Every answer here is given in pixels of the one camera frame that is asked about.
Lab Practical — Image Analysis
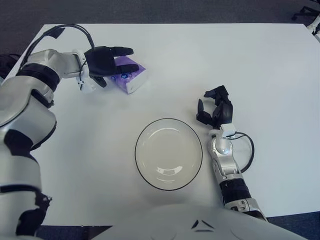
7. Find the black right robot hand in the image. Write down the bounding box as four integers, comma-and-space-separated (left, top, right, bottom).
196, 85, 235, 127

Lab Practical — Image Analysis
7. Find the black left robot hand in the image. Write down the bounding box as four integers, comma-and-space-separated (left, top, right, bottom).
83, 45, 140, 88

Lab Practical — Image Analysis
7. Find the purple tissue paper pack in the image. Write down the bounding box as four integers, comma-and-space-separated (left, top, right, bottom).
104, 56, 148, 95

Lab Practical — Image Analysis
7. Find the white plate with black rim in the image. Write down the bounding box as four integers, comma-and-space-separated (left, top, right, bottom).
134, 118, 204, 192

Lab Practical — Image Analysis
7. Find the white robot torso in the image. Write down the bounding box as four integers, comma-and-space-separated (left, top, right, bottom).
94, 204, 320, 240

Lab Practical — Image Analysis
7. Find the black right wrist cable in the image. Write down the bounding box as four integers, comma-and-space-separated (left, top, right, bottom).
231, 131, 256, 173

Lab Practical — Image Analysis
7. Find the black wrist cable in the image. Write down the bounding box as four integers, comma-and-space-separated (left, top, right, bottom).
231, 131, 256, 173
23, 23, 96, 66

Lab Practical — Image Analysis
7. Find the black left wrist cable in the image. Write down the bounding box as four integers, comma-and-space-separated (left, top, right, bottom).
23, 23, 96, 66

